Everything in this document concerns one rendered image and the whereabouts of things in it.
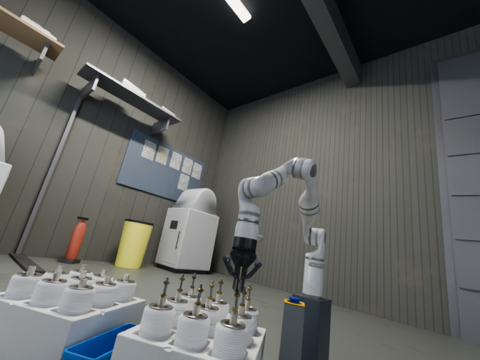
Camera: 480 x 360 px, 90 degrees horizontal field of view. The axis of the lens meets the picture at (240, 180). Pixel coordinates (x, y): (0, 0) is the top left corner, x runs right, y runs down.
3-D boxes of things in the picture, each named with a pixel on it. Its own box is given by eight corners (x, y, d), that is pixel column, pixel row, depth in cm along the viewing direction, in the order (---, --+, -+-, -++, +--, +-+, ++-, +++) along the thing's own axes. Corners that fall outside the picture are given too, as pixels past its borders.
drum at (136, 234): (133, 265, 349) (145, 223, 366) (148, 270, 323) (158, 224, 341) (106, 263, 321) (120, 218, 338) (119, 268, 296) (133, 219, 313)
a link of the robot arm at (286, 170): (259, 166, 89) (278, 170, 84) (296, 154, 107) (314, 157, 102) (259, 189, 92) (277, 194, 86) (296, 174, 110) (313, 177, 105)
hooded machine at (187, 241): (186, 268, 419) (202, 194, 456) (209, 274, 381) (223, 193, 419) (151, 266, 369) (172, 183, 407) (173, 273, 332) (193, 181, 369)
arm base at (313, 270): (306, 293, 121) (309, 259, 126) (325, 298, 115) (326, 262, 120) (298, 294, 115) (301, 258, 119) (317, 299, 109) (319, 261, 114)
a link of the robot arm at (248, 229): (262, 241, 82) (264, 223, 84) (258, 239, 72) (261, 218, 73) (236, 238, 84) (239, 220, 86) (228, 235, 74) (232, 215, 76)
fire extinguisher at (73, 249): (76, 261, 295) (91, 218, 310) (83, 264, 280) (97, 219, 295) (53, 260, 278) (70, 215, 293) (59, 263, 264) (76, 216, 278)
